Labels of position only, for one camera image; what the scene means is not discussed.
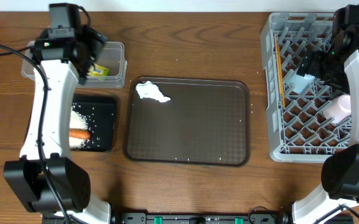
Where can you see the black plastic tray bin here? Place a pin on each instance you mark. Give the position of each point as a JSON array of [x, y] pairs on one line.
[[56, 125]]

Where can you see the dark brown serving tray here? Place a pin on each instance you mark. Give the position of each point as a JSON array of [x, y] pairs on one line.
[[206, 122]]

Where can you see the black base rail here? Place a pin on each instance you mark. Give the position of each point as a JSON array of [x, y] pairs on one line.
[[257, 216]]

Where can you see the crumpled white tissue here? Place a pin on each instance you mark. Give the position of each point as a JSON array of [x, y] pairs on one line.
[[151, 91]]

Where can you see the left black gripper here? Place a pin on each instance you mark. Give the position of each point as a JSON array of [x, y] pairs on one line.
[[94, 40]]

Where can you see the orange carrot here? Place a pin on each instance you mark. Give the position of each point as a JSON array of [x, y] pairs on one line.
[[80, 134]]

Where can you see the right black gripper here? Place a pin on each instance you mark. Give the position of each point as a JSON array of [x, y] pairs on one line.
[[312, 63]]

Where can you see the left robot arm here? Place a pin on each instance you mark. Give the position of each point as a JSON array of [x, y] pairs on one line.
[[44, 178]]

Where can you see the green snack wrapper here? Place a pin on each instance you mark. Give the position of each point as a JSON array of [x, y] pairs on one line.
[[96, 70]]

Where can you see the pale pink cup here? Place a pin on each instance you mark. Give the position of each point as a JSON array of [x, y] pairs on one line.
[[339, 109]]

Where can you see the pile of white rice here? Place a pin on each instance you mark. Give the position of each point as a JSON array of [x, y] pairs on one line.
[[99, 120]]

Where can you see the grey dishwasher rack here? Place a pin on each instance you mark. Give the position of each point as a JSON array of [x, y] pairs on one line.
[[297, 130]]

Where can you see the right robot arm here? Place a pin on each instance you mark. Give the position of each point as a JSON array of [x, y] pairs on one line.
[[339, 187]]

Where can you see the light blue cup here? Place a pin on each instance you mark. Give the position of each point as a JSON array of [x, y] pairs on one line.
[[300, 82]]

